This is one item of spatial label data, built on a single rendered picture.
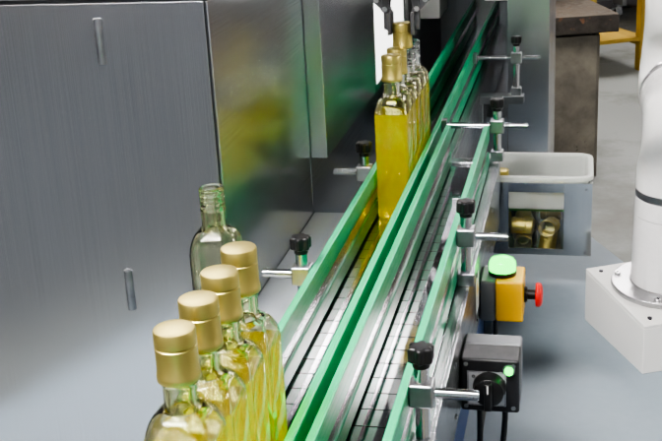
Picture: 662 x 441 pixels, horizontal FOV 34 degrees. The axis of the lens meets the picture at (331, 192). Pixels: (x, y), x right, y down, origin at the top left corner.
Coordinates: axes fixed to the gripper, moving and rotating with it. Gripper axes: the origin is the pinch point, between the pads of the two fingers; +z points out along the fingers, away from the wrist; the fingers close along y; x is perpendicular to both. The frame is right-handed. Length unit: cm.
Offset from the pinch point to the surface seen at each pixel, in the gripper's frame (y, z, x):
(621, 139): 51, 138, 400
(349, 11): -12.0, -0.1, 12.1
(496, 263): 18.3, 34.5, -25.4
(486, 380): 19, 38, -58
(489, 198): 15.0, 31.9, -1.6
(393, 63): 0.6, 4.4, -13.3
